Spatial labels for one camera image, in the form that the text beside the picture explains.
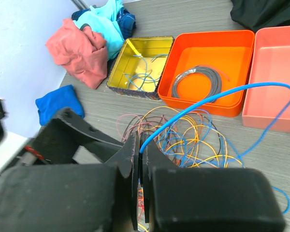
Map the light blue wire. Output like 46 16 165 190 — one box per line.
139 82 290 215

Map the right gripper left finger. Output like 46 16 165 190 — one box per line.
0 133 140 232

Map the salmon pink cloth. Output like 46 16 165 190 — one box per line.
45 19 108 89

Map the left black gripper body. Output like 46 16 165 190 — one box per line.
29 108 123 164

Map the orange square tray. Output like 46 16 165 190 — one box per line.
158 30 255 109

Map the royal blue cloth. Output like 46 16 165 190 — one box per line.
35 85 85 126

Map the salmon pink square tray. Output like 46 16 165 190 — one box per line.
242 26 290 132

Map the blue tangled wire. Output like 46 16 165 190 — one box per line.
157 110 245 169

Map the red tangled wire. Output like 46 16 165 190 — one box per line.
116 112 218 218

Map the gold tin box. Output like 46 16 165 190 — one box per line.
106 36 174 101

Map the black cloth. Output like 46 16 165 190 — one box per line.
230 0 290 32

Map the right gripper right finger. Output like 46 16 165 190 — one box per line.
140 134 286 232

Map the blue plaid cloth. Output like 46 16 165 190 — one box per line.
71 6 136 37

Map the cyan cloth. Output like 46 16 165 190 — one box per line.
72 0 124 59

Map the yellow tangled wire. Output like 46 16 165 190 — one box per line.
135 106 245 232

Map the grey coiled wire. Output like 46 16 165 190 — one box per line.
171 64 230 104

